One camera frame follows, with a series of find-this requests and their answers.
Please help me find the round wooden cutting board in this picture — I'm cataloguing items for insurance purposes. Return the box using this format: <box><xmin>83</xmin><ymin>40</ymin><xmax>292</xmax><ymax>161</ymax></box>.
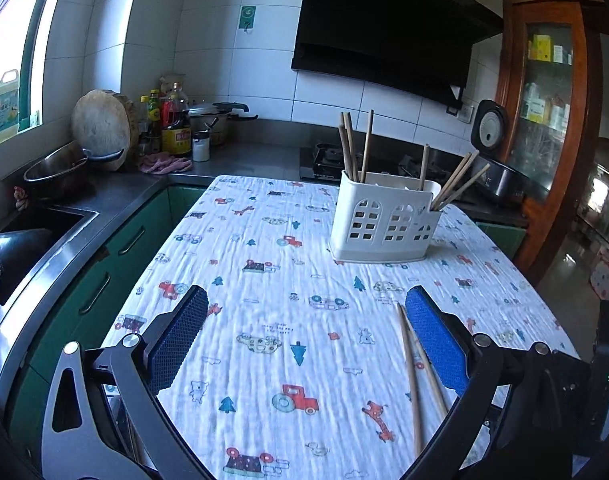
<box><xmin>71</xmin><ymin>89</ymin><xmax>135</xmax><ymax>173</ymax></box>

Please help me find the black gas stove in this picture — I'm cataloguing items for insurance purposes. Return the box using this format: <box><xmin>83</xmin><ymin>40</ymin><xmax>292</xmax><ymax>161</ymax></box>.
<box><xmin>299</xmin><ymin>142</ymin><xmax>435</xmax><ymax>183</ymax></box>

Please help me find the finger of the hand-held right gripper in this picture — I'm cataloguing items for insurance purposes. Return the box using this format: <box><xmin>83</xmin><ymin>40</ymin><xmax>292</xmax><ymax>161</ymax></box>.
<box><xmin>551</xmin><ymin>351</ymin><xmax>594</xmax><ymax>441</ymax></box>

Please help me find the green bottle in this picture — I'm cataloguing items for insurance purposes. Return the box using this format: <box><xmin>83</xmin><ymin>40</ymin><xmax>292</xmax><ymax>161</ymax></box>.
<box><xmin>148</xmin><ymin>89</ymin><xmax>162</xmax><ymax>153</ymax></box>

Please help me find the pink cloth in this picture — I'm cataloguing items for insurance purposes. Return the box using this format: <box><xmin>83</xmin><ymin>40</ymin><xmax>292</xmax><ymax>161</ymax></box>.
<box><xmin>138</xmin><ymin>154</ymin><xmax>192</xmax><ymax>176</ymax></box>

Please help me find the black rice cooker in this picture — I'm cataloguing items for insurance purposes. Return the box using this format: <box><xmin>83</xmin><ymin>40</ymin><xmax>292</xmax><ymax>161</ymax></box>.
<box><xmin>469</xmin><ymin>99</ymin><xmax>535</xmax><ymax>208</ymax></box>

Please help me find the green base cabinet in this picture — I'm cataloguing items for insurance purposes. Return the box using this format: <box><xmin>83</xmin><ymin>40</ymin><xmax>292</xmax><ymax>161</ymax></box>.
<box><xmin>4</xmin><ymin>185</ymin><xmax>210</xmax><ymax>461</ymax></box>

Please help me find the steel pressure cooker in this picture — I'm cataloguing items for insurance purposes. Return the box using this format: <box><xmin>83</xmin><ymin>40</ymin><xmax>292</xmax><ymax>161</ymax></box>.
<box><xmin>188</xmin><ymin>101</ymin><xmax>259</xmax><ymax>148</ymax></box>

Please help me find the white plastic utensil holder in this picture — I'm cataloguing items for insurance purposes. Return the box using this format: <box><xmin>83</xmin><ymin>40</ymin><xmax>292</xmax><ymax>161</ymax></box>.
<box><xmin>329</xmin><ymin>170</ymin><xmax>444</xmax><ymax>264</ymax></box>

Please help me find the black range hood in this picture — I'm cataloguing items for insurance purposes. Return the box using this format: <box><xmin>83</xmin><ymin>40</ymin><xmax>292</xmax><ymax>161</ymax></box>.
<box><xmin>290</xmin><ymin>0</ymin><xmax>505</xmax><ymax>106</ymax></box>

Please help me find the black wok with handle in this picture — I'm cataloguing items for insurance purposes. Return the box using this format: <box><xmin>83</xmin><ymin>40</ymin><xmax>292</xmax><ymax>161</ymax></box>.
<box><xmin>23</xmin><ymin>140</ymin><xmax>128</xmax><ymax>198</ymax></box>

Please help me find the brown wooden chopstick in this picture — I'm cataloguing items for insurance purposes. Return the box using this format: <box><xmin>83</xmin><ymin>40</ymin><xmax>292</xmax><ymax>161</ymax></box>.
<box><xmin>339</xmin><ymin>111</ymin><xmax>350</xmax><ymax>176</ymax></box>
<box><xmin>435</xmin><ymin>150</ymin><xmax>481</xmax><ymax>211</ymax></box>
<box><xmin>345</xmin><ymin>111</ymin><xmax>359</xmax><ymax>183</ymax></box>
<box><xmin>440</xmin><ymin>162</ymin><xmax>492</xmax><ymax>209</ymax></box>
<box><xmin>396</xmin><ymin>302</ymin><xmax>425</xmax><ymax>457</ymax></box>
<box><xmin>418</xmin><ymin>144</ymin><xmax>431</xmax><ymax>192</ymax></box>
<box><xmin>431</xmin><ymin>151</ymin><xmax>473</xmax><ymax>211</ymax></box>
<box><xmin>359</xmin><ymin>108</ymin><xmax>375</xmax><ymax>184</ymax></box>
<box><xmin>401</xmin><ymin>316</ymin><xmax>450</xmax><ymax>418</ymax></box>

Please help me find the green cabinet door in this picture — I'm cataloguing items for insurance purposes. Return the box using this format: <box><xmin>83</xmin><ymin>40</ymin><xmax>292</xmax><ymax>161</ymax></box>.
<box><xmin>477</xmin><ymin>220</ymin><xmax>527</xmax><ymax>261</ymax></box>

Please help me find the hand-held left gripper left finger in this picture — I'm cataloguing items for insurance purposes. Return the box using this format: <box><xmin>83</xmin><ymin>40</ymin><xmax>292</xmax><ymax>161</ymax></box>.
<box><xmin>37</xmin><ymin>285</ymin><xmax>209</xmax><ymax>480</ymax></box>

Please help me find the wooden glass-door cabinet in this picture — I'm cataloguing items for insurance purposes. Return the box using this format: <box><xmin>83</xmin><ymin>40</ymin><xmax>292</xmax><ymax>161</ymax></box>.
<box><xmin>494</xmin><ymin>0</ymin><xmax>605</xmax><ymax>286</ymax></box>

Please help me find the round patterned mat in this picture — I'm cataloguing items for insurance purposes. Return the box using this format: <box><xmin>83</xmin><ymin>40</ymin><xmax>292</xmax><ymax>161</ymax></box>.
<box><xmin>589</xmin><ymin>260</ymin><xmax>609</xmax><ymax>298</ymax></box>

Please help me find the window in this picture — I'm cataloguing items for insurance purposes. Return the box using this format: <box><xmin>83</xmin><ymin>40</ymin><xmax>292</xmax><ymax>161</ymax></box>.
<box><xmin>0</xmin><ymin>0</ymin><xmax>65</xmax><ymax>148</ymax></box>

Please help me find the white seasoning shaker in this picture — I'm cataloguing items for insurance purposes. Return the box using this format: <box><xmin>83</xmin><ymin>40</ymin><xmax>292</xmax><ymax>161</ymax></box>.
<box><xmin>192</xmin><ymin>130</ymin><xmax>211</xmax><ymax>163</ymax></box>

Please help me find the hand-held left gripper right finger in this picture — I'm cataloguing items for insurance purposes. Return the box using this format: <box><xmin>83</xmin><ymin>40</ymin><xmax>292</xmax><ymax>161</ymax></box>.
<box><xmin>401</xmin><ymin>285</ymin><xmax>574</xmax><ymax>480</ymax></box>

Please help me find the detergent jug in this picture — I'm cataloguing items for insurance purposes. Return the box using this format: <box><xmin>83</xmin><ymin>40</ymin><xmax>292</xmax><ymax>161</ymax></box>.
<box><xmin>0</xmin><ymin>67</ymin><xmax>21</xmax><ymax>143</ymax></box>

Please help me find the steel sink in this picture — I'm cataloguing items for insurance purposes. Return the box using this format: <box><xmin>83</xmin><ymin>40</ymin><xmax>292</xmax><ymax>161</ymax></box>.
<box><xmin>0</xmin><ymin>200</ymin><xmax>100</xmax><ymax>281</ymax></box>

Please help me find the white printed tablecloth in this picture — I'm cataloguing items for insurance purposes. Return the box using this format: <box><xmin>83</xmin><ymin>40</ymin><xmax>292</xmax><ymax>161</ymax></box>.
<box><xmin>100</xmin><ymin>175</ymin><xmax>582</xmax><ymax>480</ymax></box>

